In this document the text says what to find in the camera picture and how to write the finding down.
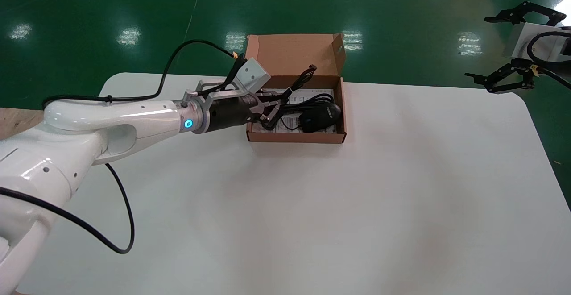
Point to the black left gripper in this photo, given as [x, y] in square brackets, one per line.
[232, 112]

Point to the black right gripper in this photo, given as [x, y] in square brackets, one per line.
[566, 47]

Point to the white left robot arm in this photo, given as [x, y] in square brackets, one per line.
[89, 130]

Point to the brown cardboard storage box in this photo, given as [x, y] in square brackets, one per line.
[294, 54]

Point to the printed paper manual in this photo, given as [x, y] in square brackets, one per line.
[328, 93]

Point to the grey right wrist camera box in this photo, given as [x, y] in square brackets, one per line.
[517, 40]

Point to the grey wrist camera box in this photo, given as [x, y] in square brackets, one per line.
[517, 40]
[252, 75]

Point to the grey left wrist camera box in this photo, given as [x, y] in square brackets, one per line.
[252, 75]

